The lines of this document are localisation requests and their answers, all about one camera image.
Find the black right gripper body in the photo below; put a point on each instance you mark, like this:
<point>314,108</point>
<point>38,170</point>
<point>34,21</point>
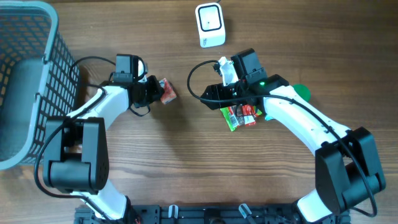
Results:
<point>232,91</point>

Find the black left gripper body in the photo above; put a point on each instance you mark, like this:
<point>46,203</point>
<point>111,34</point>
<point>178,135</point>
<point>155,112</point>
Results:
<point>150,91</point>

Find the red stick packet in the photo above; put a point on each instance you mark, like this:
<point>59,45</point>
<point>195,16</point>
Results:
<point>249,113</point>

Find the green snack bag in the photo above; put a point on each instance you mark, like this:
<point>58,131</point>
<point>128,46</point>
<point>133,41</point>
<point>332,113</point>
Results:
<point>233,117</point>

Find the red white small pouch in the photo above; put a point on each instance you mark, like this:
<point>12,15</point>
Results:
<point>169,93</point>

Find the teal translucent packet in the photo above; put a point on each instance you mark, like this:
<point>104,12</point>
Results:
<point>268,117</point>

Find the green lid jar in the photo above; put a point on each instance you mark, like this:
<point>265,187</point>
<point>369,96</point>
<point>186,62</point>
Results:
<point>303,91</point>

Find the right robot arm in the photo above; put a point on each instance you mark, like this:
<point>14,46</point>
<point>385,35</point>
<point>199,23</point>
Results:
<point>348,170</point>

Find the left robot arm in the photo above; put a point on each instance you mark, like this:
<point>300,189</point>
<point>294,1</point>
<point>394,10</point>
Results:
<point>75,152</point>

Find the white barcode scanner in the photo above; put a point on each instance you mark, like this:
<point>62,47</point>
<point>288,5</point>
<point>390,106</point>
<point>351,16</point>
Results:
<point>210,24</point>

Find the grey plastic mesh basket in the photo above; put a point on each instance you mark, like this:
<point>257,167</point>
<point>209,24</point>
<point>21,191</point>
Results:
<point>37,81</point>

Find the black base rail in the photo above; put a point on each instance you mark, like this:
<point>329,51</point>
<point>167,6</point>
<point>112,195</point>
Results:
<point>278,213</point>

